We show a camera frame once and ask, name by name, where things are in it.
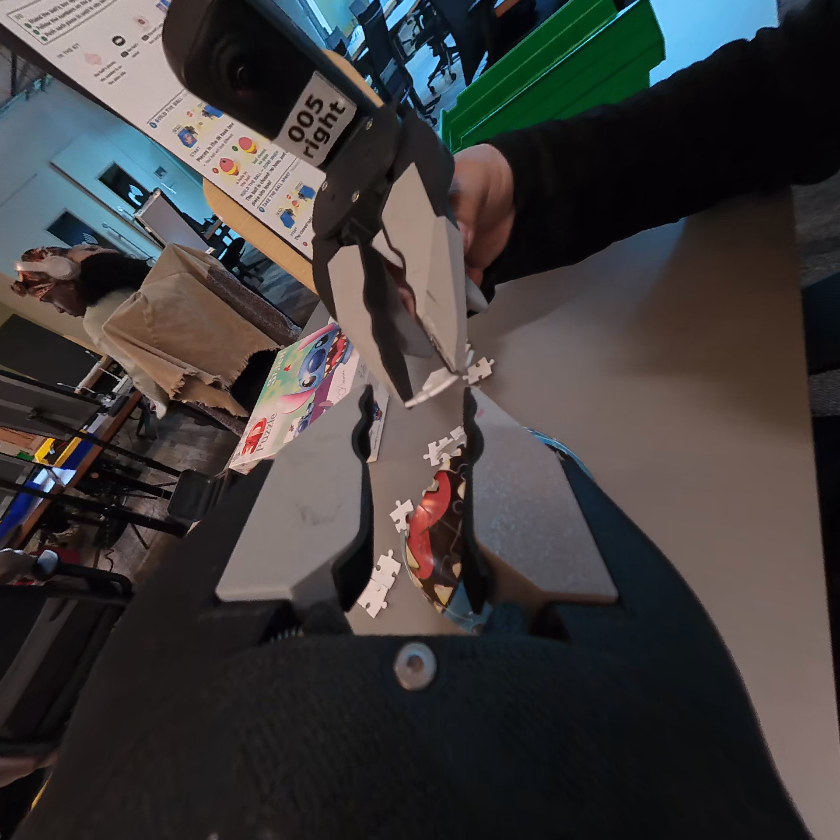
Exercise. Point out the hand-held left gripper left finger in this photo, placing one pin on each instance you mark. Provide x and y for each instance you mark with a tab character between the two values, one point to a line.
295	518

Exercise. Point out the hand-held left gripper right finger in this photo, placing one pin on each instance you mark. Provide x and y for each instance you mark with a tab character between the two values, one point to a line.
544	525

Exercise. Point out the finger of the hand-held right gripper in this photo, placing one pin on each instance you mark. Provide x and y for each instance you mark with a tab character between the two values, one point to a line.
348	289
426	249

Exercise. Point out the person's right forearm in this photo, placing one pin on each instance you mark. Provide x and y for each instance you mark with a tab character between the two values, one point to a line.
656	151

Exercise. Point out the joined white puzzle pieces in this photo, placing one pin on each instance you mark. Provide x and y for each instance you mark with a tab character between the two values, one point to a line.
380	584

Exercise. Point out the printed puzzle box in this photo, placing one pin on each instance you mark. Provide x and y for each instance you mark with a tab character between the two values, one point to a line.
295	394

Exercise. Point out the person's right hand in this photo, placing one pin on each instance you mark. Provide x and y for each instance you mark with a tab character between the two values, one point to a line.
485	197

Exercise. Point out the black stand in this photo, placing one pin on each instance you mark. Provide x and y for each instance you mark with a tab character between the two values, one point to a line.
193	495

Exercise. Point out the black office chair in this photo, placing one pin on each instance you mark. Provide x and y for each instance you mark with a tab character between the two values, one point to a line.
387	52
39	656

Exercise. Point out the tan cloth-covered chair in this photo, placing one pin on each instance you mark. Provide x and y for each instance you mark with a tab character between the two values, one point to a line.
184	328

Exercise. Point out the green plastic bin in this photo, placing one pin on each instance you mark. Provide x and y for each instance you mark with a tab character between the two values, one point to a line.
558	79

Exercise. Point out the instruction sheet on board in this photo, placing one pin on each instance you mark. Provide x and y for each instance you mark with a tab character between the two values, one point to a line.
131	85

